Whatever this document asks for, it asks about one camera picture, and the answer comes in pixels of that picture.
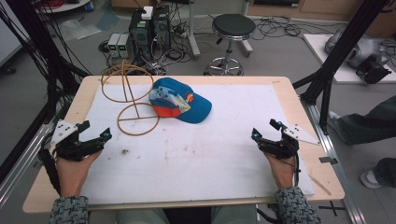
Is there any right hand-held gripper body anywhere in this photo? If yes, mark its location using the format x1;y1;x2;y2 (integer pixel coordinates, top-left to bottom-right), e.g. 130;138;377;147
261;123;321;161

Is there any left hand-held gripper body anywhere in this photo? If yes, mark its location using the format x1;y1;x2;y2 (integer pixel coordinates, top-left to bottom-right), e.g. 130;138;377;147
49;119;105;162

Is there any brown wire hat stand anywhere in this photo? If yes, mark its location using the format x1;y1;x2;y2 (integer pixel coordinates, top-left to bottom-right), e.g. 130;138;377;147
100;58;162;137

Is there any blue and orange baseball cap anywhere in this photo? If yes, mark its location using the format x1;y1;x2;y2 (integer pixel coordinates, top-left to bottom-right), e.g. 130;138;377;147
148;77;213;125

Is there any person's left hand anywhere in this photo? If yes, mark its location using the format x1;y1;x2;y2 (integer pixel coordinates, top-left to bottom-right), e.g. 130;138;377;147
55;148;105;198

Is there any person's right hand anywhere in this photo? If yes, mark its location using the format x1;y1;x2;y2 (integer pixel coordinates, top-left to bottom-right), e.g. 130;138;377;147
263;151;301;190

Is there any grey tape piece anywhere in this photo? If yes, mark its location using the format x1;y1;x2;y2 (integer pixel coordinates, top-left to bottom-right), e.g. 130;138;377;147
318;156;339;166

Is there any white foam mat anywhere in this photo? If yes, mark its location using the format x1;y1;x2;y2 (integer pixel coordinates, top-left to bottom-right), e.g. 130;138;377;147
79;83;316;206

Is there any white floor board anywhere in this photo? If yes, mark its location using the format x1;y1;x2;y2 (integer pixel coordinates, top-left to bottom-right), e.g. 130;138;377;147
303;33;396;85

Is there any grey bench power supply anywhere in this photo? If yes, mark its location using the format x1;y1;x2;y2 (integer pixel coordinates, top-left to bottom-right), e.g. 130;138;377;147
106;33;121;59
117;33;131;59

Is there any black round stool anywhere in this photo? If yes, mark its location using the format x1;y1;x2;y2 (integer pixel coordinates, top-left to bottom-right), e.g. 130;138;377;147
203;12;257;77

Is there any black computer tower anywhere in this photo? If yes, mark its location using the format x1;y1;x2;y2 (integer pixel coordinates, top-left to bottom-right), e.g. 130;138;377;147
150;5;172;53
128;8;154;63

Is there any black device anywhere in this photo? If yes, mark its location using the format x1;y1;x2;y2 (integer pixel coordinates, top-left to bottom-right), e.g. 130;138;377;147
355;59;393;85

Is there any grey robot shell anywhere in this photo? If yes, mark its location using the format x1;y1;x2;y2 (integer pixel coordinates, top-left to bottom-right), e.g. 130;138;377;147
324;28;390;70

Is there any grey metal desk leg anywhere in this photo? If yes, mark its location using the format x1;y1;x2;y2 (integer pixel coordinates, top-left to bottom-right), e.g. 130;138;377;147
186;0;203;61

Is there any white box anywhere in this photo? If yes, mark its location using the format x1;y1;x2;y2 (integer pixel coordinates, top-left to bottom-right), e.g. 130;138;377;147
140;6;154;21

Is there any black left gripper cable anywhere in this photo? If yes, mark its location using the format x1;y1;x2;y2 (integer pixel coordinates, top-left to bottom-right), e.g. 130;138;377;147
37;130;63;195

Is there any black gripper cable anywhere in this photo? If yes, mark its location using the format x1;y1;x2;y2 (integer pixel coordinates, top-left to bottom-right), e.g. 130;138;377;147
37;130;63;195
291;152;303;189

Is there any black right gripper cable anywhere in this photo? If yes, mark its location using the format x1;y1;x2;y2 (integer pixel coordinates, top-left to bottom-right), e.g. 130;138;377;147
291;152;303;189

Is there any aluminium rail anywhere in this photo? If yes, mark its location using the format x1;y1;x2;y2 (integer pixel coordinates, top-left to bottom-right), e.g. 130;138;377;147
299;97;369;224
0;119;62;209

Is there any black metal frame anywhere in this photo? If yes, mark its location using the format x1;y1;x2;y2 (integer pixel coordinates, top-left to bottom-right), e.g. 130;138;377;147
291;0;394;135
0;0;92;185

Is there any tangle of black floor cables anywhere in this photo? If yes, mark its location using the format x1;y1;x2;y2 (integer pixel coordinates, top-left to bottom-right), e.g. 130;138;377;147
250;14;314;42

